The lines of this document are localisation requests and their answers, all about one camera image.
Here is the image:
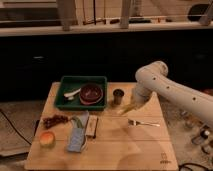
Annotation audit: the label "metal cup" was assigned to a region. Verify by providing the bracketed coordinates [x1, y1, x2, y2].
[113, 89, 124, 105]

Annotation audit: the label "green plastic tray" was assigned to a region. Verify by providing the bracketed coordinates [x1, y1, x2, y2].
[54, 76, 107, 111]

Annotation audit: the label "wooden block with dark edge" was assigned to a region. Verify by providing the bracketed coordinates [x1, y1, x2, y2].
[85, 115, 98, 137]

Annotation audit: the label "bunch of dark grapes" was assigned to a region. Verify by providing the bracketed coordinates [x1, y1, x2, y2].
[43, 115, 68, 129]

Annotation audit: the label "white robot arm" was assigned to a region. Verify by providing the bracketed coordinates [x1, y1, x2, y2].
[132, 61, 213, 129]

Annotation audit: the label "bottles and jars on floor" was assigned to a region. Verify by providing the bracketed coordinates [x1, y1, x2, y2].
[180, 110, 213, 155]

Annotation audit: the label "white brush in tray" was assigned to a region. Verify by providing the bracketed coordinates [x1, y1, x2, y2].
[64, 88, 81, 99]

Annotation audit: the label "black cable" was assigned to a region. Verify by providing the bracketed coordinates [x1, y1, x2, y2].
[177, 162, 213, 171]
[0, 109, 33, 146]

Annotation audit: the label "orange fruit toy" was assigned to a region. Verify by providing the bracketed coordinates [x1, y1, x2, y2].
[39, 131, 55, 147]

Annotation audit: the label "silver fork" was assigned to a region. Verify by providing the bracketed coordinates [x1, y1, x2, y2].
[128, 119, 160, 127]

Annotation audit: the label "dark red bowl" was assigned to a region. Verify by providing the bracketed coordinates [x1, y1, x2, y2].
[79, 83, 103, 105]

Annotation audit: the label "green and white vegetable toy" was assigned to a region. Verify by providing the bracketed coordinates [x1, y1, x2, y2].
[71, 116, 83, 128]

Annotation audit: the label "blue cloth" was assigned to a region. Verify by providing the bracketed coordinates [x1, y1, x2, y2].
[67, 111, 89, 153]

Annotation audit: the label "black cable left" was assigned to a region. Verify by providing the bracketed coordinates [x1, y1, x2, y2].
[0, 109, 33, 146]

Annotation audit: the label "black cable bottom right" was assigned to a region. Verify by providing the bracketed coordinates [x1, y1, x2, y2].
[177, 162, 213, 171]

